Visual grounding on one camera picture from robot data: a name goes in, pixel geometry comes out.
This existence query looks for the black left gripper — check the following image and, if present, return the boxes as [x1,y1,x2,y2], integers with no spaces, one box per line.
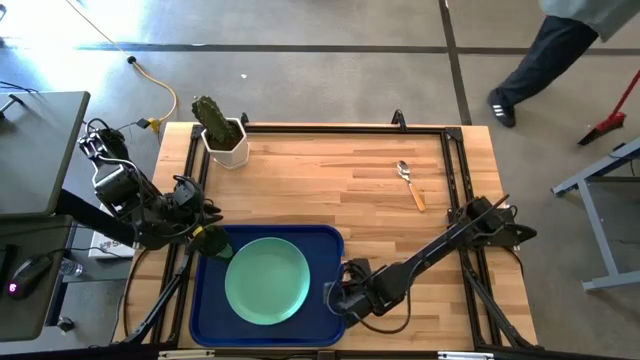
[159,189,227,255]

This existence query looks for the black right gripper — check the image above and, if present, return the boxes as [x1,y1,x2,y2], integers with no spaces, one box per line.
[325,267,409,327]

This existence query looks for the green faceted plastic cup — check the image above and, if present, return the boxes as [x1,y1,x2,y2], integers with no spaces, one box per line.
[191,224,235,261]

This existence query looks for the green round plate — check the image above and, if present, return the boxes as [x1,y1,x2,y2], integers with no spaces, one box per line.
[224,236,311,326]

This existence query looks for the blue plastic tray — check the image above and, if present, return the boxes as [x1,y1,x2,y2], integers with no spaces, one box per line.
[188,224,347,349]

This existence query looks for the spoon with wooden handle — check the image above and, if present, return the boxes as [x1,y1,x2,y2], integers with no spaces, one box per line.
[396,160,427,213]

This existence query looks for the white hexagonal plant pot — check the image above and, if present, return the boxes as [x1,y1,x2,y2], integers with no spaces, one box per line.
[200,117,250,170]

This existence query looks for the white printed box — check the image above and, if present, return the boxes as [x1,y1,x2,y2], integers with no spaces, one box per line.
[88,234,136,260]

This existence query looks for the black diagonal desk bar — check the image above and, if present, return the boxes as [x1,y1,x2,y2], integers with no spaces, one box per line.
[54,188,137,247]

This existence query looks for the clear water bottle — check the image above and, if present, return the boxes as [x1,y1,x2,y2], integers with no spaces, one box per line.
[59,257,84,279]

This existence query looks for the black computer mouse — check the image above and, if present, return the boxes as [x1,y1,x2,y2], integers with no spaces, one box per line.
[7,254,53,301]

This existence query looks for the grey desk panel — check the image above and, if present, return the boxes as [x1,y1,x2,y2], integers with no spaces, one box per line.
[0,90,92,219]

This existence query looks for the dark desk surface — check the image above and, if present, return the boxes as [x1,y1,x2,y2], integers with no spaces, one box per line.
[0,214,76,344]

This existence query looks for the red broom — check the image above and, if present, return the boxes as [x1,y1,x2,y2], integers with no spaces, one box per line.
[577,67,640,147]

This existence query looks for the person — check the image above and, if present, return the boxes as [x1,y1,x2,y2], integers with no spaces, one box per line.
[487,0,640,129]

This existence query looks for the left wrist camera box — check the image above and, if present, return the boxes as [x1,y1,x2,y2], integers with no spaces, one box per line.
[172,174,207,206]

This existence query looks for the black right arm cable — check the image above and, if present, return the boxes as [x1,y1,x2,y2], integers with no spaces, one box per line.
[324,289,412,336]

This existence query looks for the silver table bracket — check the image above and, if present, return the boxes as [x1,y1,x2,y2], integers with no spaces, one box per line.
[437,351,496,360]
[158,349,216,360]

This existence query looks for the yellow floor cable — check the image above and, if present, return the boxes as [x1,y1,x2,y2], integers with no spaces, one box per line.
[64,0,179,134]

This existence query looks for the black aluminium table frame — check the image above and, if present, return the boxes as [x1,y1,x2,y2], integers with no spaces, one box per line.
[112,108,546,351]

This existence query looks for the grey-blue metal table frame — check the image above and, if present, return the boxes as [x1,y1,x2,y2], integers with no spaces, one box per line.
[551,137,640,293]

